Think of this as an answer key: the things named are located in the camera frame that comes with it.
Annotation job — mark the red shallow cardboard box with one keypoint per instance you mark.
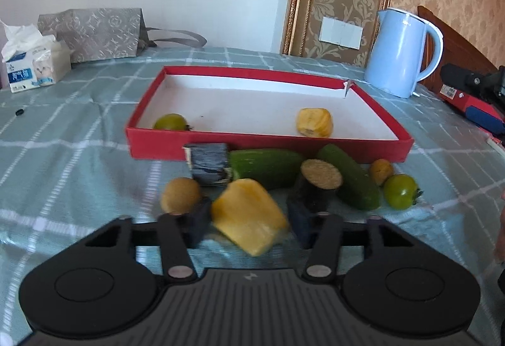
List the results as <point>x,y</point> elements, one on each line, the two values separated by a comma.
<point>236,105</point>

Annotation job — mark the dark eggplant piece tan face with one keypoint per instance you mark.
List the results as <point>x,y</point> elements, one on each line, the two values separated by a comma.
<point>321,173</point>

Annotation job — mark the green checked tablecloth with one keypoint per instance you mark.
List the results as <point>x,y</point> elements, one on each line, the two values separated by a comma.
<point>59,172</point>

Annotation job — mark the green tomato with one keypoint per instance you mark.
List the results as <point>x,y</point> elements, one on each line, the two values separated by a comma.
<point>170,122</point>
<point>401,190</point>

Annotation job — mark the yellow corn piece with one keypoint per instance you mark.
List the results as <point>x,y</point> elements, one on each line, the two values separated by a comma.
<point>314,122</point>
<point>248,217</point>

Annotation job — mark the dark block white edges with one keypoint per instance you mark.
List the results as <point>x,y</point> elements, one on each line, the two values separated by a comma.
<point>207,164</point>

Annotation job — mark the green cucumber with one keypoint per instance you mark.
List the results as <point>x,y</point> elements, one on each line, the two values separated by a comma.
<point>355,180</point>
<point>264,166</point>

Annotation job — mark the brown wooden headboard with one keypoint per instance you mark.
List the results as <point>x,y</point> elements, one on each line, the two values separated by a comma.
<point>461,50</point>

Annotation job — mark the large brown kiwi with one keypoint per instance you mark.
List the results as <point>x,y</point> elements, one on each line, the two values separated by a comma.
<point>181,195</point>

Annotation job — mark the light blue electric kettle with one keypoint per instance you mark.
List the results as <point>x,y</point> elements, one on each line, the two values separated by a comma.
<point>398,54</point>

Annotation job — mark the small brown kiwi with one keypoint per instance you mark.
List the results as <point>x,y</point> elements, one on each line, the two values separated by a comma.
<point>381,171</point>

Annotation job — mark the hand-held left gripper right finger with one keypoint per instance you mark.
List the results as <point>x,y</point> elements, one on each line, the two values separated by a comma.
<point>299,221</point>

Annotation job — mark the black red blue device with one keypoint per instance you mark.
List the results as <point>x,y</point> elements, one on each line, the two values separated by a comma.
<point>473,105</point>

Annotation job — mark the grey patterned paper bag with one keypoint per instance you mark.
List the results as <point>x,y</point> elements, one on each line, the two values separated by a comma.
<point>98,34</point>

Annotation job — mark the white tissue pack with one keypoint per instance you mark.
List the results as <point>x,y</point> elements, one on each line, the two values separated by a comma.
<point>35,66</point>

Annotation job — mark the white wall switch panel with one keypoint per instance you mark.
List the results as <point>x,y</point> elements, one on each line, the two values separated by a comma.
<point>341,33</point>

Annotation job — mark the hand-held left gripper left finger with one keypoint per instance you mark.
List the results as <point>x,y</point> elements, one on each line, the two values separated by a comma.
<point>195,221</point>

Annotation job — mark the person's right hand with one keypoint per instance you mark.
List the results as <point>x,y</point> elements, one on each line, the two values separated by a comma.
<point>501,237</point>

